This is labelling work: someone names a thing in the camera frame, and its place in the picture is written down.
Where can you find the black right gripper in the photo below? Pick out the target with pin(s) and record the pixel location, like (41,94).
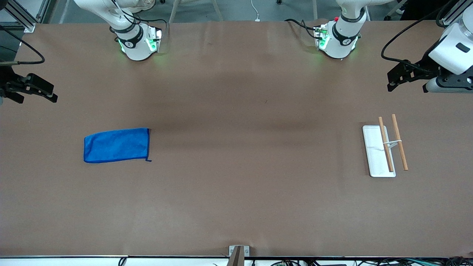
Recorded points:
(7,81)

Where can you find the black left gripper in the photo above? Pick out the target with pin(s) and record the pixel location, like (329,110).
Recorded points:
(422,68)

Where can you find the blue microfibre towel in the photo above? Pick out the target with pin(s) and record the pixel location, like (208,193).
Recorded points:
(116,145)

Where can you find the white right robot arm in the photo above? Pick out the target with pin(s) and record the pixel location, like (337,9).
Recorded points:
(135,40)

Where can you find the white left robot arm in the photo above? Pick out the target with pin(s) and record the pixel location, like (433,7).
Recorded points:
(345,33)

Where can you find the wooden rack rod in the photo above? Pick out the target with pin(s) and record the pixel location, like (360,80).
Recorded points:
(402,155)
(382,129)

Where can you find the beige stand leg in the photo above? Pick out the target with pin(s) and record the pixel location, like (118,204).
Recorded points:
(218,11)
(173,13)

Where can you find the aluminium frame profile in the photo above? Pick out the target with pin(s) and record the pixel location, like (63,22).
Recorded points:
(22,16)
(456,13)

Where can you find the grey metal bracket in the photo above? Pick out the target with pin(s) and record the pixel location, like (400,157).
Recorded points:
(247,251)

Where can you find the brown wooden post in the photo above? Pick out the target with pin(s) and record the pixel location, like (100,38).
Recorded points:
(235,258)

